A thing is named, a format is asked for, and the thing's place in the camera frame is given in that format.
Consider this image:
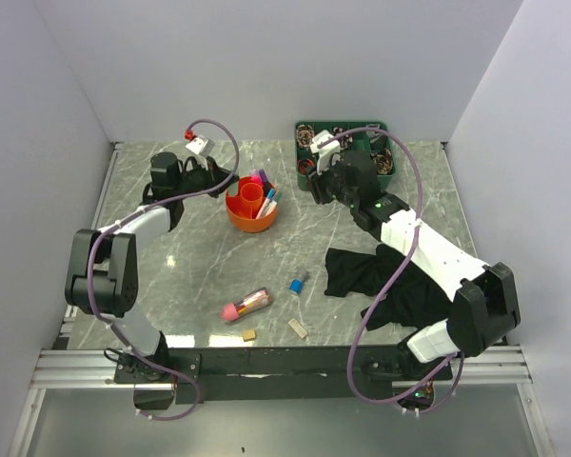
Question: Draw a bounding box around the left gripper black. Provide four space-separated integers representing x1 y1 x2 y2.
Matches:
174 155 239 200

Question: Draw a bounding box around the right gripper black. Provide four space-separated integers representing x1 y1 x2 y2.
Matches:
305 154 359 209

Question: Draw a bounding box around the orange round organizer container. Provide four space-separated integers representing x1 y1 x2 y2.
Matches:
225 176 278 233

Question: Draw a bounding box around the purple cap black highlighter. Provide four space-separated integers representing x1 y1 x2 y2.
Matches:
258 169 268 185

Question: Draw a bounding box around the thin blue pen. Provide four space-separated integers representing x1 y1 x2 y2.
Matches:
255 196 270 219

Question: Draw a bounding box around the blue white pen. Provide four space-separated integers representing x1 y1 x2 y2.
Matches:
256 189 275 219

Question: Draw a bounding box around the green cap white pen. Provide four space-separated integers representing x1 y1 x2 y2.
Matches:
265 191 282 216

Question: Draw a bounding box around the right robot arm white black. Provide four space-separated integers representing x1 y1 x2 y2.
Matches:
306 150 521 379

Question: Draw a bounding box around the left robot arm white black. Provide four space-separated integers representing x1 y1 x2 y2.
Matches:
65 151 239 383

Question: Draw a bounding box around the green compartment tray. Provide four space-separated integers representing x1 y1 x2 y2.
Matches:
295 120 396 191

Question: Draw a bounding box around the clear pencil case pink cap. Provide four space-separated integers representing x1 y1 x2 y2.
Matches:
221 288 272 322

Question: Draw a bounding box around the black cloth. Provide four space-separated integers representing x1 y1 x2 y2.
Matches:
325 245 452 331

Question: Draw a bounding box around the white eraser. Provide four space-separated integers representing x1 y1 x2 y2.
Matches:
288 318 308 339

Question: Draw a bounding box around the small tan eraser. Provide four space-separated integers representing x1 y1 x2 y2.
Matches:
243 329 256 341

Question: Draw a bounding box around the black base beam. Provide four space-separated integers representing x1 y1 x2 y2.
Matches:
104 345 452 409

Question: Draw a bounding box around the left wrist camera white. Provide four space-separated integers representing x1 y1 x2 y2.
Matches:
184 129 215 170

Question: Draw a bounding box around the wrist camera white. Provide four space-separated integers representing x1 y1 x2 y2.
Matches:
309 129 341 175
184 129 215 170

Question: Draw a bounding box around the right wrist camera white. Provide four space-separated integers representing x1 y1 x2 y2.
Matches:
309 129 341 175

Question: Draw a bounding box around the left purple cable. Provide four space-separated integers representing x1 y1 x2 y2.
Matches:
88 118 242 423

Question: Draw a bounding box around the purple cable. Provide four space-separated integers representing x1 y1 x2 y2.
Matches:
321 127 465 415
88 118 242 423

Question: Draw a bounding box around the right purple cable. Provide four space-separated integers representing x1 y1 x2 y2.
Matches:
321 127 465 415

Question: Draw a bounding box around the aluminium rail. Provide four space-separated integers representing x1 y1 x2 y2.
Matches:
30 346 533 389

